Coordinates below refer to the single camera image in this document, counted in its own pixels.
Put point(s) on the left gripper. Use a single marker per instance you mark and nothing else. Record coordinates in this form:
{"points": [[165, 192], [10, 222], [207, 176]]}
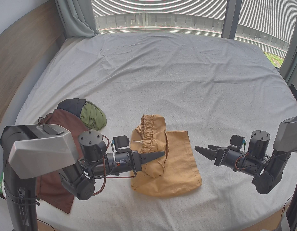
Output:
{"points": [[125, 161]]}

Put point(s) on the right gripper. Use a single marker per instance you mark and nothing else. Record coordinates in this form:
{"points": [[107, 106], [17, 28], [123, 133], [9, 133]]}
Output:
{"points": [[228, 156]]}

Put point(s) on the mustard yellow shorts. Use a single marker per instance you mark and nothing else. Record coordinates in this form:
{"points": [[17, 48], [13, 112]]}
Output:
{"points": [[177, 167]]}

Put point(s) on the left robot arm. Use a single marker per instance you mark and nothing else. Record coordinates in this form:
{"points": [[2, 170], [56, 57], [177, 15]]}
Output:
{"points": [[42, 150]]}

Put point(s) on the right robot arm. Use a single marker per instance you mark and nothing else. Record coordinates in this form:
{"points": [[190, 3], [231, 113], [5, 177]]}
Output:
{"points": [[271, 174]]}

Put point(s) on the bed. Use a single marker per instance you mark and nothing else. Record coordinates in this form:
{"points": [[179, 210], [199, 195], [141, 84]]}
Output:
{"points": [[175, 80]]}

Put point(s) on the green garment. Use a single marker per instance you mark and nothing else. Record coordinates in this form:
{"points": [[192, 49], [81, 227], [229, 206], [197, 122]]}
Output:
{"points": [[93, 117]]}

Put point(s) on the brown garment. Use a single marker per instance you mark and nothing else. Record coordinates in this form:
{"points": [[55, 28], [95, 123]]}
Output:
{"points": [[64, 121]]}

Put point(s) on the black garment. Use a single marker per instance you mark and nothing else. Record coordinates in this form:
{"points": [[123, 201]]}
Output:
{"points": [[70, 106]]}

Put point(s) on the green printed package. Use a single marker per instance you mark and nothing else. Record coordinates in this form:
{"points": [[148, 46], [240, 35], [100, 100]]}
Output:
{"points": [[1, 184]]}

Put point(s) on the window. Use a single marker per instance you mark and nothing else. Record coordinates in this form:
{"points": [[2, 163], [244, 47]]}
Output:
{"points": [[162, 3]]}

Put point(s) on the grey-green curtain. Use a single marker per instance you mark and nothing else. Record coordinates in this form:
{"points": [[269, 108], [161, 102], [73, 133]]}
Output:
{"points": [[73, 13]]}

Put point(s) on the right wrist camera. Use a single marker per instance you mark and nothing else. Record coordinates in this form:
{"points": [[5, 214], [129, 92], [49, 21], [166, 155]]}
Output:
{"points": [[236, 139]]}

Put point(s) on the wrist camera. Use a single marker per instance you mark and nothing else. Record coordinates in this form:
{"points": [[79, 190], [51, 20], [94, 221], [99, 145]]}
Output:
{"points": [[120, 141], [236, 139]]}

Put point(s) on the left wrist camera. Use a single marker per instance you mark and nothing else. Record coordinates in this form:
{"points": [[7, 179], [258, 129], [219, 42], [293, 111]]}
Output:
{"points": [[120, 141]]}

